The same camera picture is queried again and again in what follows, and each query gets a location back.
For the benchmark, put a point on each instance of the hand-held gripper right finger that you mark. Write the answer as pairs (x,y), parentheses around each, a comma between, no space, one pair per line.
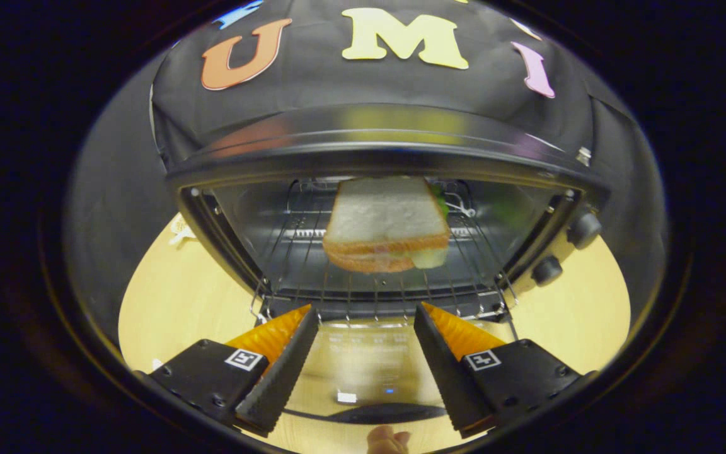
(448,378)

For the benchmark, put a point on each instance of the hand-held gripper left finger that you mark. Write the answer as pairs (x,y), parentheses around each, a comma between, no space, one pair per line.
(278,378)

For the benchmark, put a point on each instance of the black toaster oven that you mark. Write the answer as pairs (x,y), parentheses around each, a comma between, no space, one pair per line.
(369,135)

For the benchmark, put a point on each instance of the toy sandwich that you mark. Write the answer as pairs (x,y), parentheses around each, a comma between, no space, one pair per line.
(385,217)

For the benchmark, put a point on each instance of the small white dish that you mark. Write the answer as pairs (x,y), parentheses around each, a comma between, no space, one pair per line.
(181,232)

